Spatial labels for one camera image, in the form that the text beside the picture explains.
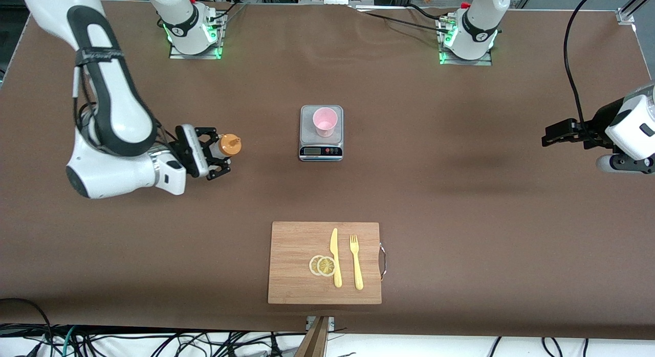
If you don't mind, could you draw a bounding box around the translucent sauce bottle orange cap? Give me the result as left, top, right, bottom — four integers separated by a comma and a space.
214, 133, 242, 163

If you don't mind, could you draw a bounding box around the pink plastic cup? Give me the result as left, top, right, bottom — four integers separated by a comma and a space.
313, 107, 338, 138

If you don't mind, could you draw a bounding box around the silver digital kitchen scale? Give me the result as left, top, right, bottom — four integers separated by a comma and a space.
299, 105, 344, 162

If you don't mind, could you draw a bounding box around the bamboo cutting board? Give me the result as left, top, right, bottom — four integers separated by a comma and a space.
268, 221, 387, 305

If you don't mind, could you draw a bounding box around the yellow plastic knife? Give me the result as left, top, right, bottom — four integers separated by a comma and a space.
330, 228, 342, 288

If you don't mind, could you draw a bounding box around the yellow plastic fork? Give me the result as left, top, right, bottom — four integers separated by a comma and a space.
350, 234, 364, 291

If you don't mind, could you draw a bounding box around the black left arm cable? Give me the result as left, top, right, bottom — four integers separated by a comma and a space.
563, 0, 605, 127

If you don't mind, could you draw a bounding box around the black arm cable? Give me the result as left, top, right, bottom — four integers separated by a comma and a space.
72, 63, 179, 153
563, 0, 605, 127

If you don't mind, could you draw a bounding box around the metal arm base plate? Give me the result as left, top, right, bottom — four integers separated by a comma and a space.
169, 9, 226, 60
439, 42, 493, 66

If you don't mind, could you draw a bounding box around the aluminium frame profile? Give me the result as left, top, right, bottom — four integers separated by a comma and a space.
617, 0, 655, 25

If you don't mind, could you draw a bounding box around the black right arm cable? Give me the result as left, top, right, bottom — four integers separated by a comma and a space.
72, 63, 179, 153

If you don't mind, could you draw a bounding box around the black base cable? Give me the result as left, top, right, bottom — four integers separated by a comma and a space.
353, 7, 453, 34

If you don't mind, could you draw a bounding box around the wooden post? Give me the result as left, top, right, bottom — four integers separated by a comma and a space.
294, 316, 329, 357

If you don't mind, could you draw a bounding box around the teal floor cable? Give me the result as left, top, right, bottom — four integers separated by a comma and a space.
60, 325, 77, 357

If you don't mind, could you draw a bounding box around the black looped floor cable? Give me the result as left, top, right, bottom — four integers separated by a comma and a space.
0, 298, 54, 357

